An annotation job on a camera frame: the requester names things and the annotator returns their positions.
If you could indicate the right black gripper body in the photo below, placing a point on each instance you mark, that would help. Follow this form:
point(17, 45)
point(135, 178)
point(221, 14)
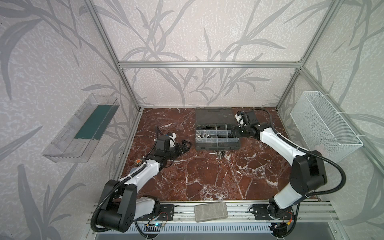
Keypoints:
point(238, 131)

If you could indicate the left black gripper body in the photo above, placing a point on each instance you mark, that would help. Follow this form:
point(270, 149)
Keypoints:
point(177, 147)

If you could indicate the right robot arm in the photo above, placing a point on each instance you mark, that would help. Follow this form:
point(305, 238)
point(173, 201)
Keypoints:
point(308, 172)

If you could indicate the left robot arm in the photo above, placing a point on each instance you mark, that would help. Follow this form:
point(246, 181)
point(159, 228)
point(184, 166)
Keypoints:
point(119, 205)

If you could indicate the clear compartment organizer box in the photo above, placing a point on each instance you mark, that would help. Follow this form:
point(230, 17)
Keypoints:
point(216, 130)

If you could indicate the grey stone block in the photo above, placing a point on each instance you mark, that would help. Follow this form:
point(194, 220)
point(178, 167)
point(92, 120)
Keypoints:
point(211, 211)

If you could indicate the pink object in basket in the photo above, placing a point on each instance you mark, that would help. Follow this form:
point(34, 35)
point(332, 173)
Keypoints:
point(322, 150)

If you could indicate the green mat on shelf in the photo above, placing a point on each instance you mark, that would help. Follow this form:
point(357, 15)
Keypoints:
point(96, 124)

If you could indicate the white ventilation grille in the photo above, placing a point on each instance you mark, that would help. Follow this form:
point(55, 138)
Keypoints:
point(204, 228)

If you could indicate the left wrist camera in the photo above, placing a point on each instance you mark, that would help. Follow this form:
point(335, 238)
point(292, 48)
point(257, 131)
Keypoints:
point(172, 136)

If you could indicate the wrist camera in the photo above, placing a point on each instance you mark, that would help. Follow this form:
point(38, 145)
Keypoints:
point(172, 136)
point(240, 118)

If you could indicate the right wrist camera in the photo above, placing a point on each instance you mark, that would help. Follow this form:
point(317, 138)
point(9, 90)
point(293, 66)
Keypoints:
point(240, 118)

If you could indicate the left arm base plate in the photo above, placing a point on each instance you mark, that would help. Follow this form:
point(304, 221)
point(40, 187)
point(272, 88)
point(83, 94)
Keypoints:
point(164, 212)

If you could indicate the white wire mesh basket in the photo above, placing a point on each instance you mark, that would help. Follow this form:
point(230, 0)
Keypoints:
point(320, 123)

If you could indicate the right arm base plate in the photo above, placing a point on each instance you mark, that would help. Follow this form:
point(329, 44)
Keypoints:
point(260, 212)

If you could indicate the clear acrylic wall shelf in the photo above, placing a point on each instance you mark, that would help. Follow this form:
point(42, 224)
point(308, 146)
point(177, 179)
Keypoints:
point(78, 139)

